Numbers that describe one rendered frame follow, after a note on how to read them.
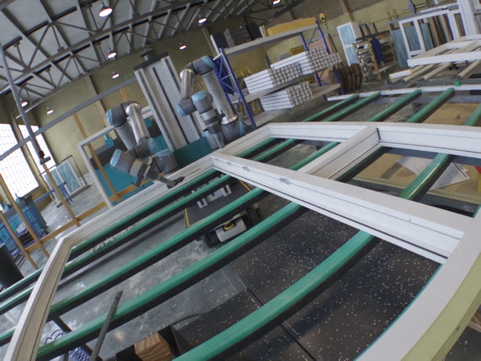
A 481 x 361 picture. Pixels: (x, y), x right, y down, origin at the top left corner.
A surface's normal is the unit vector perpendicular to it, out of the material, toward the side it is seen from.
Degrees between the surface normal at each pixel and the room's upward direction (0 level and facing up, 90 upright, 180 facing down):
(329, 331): 0
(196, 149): 90
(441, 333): 0
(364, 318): 0
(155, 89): 90
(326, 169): 90
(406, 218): 90
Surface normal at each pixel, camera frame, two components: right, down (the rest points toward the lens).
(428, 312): -0.39, -0.86
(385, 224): -0.84, 0.47
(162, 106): 0.25, 0.25
